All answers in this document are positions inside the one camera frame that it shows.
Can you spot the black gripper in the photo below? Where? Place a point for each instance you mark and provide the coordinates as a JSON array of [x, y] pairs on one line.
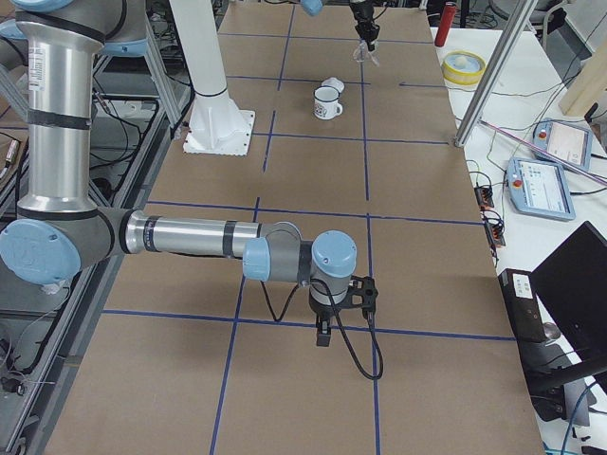
[[363, 12], [323, 313]]

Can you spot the far teach pendant tablet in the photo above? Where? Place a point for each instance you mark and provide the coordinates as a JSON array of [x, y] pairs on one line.
[[563, 140]]

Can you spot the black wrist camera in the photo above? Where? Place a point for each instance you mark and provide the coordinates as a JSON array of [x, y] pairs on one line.
[[362, 294]]

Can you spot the clear glass funnel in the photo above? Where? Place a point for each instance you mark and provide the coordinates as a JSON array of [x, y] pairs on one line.
[[361, 55]]

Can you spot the black box device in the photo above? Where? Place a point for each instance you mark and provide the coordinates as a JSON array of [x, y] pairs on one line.
[[522, 306]]

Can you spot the white enamel cup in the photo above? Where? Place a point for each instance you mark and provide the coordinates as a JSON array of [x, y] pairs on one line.
[[327, 102]]

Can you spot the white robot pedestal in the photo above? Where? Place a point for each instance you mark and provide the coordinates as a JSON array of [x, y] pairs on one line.
[[216, 126]]

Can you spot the yellow tape roll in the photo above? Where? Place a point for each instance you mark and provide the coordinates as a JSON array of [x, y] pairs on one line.
[[463, 68]]

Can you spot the black laptop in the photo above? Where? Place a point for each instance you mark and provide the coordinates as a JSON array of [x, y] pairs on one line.
[[571, 284]]

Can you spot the silver reacher grabber stick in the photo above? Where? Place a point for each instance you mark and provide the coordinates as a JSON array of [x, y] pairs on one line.
[[541, 152]]

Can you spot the red cylinder tube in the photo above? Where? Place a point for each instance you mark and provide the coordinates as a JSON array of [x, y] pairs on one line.
[[446, 20]]

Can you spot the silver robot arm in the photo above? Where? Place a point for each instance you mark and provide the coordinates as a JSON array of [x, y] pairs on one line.
[[314, 7], [60, 230]]

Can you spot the white cup lid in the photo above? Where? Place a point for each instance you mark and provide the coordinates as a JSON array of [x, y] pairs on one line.
[[335, 83]]

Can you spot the aluminium frame post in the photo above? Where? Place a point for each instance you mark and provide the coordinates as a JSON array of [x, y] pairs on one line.
[[507, 41]]

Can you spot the teach pendant tablet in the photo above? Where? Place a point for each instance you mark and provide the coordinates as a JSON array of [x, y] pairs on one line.
[[538, 188], [563, 140]]

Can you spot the near teach pendant tablet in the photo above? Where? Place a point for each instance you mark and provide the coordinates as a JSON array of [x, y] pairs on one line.
[[538, 188]]

